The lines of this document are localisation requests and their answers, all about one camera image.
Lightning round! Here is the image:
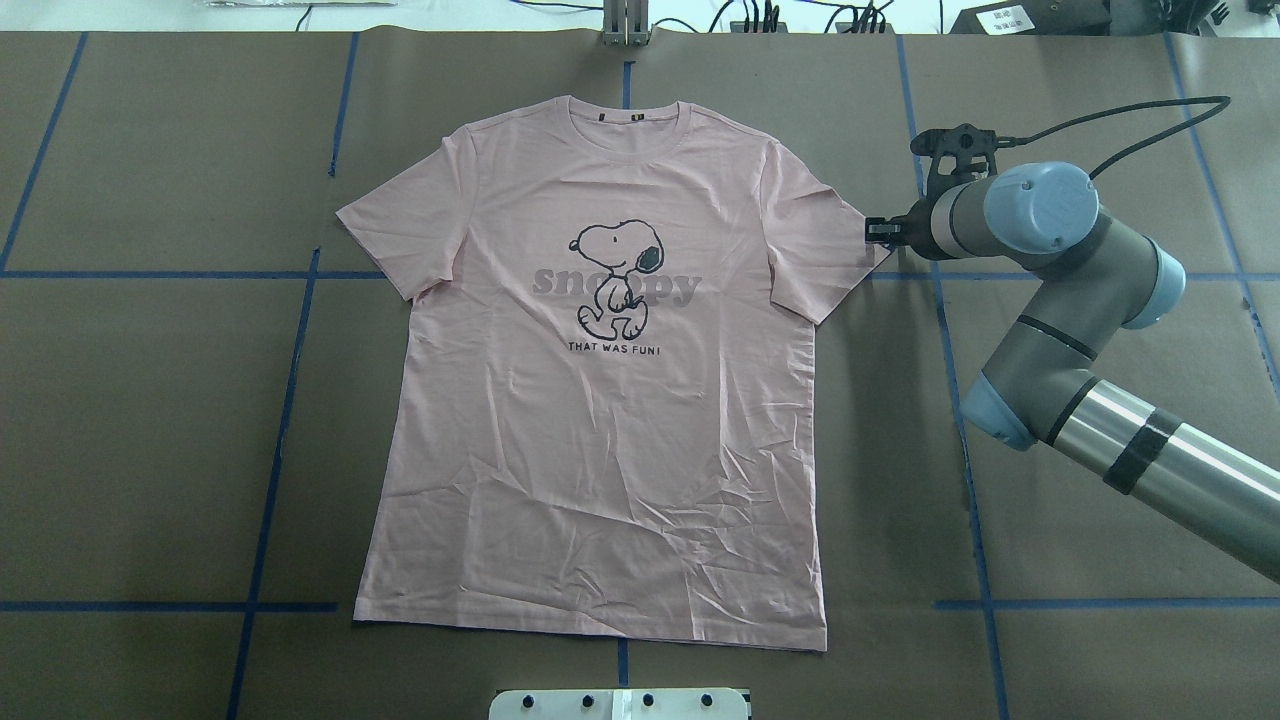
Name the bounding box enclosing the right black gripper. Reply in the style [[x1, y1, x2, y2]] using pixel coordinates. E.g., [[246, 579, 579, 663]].
[[864, 217, 913, 249]]

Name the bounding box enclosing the pink Snoopy t-shirt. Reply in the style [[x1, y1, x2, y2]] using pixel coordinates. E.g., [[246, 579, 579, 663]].
[[337, 96, 887, 652]]

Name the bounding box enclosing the right silver-grey robot arm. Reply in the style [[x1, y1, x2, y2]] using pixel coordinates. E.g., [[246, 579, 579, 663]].
[[865, 161, 1279, 580]]

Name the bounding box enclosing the black device with label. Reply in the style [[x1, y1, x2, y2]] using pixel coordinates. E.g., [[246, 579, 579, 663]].
[[947, 1, 1112, 36]]

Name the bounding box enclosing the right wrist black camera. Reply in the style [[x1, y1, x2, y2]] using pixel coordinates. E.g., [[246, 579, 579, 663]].
[[909, 123, 1000, 200]]

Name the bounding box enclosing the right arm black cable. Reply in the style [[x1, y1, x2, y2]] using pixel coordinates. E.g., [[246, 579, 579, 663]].
[[996, 96, 1233, 181]]

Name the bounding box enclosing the aluminium frame post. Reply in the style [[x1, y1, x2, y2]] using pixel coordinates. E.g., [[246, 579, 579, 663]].
[[602, 0, 652, 47]]

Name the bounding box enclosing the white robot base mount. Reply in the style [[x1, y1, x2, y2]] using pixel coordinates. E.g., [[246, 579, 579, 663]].
[[488, 687, 753, 719]]

